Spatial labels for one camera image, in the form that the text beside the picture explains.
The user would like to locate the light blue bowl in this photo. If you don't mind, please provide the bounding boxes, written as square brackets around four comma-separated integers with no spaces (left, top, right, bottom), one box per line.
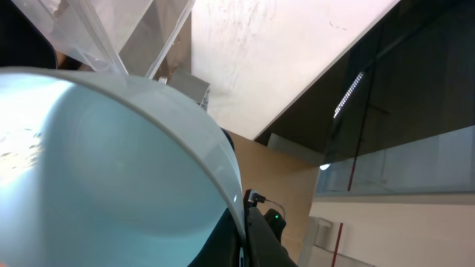
[1,67,246,266]

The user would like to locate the black plastic bin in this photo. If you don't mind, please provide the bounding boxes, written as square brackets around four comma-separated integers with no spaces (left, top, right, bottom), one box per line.
[1,0,58,69]

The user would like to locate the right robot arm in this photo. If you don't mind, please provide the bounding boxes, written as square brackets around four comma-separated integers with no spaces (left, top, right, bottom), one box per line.
[244,189,286,242]

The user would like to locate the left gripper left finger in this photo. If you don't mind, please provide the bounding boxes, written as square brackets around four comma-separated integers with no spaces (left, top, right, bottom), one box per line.
[189,211,241,267]

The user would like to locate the clear plastic waste bin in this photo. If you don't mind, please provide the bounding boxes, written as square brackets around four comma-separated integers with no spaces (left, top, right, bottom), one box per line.
[13,0,195,79]

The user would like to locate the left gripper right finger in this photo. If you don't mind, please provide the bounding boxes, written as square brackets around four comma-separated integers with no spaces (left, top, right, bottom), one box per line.
[243,197,297,267]

